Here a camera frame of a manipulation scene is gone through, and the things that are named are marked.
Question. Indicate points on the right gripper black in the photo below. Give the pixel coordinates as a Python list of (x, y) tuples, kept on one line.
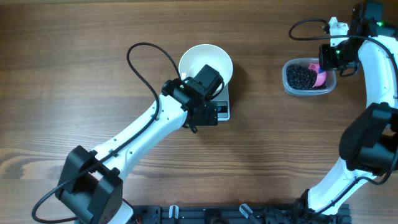
[(327, 63)]

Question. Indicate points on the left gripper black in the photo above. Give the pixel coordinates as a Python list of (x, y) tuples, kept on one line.
[(209, 117)]

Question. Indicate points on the pink scoop blue handle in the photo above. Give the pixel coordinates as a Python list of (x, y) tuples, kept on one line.
[(321, 74)]

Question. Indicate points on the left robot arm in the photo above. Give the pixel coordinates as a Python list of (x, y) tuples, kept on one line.
[(91, 183)]

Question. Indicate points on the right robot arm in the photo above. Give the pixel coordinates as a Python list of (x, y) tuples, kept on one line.
[(368, 147)]

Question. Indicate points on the white digital kitchen scale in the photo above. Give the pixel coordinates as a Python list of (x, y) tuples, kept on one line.
[(223, 107)]

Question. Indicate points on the white bowl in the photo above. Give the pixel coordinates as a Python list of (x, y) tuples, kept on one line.
[(194, 59)]

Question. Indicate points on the black beans in container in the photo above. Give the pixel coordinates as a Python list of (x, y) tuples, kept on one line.
[(302, 78)]

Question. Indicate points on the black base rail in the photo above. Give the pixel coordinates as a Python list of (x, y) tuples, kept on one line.
[(278, 214)]

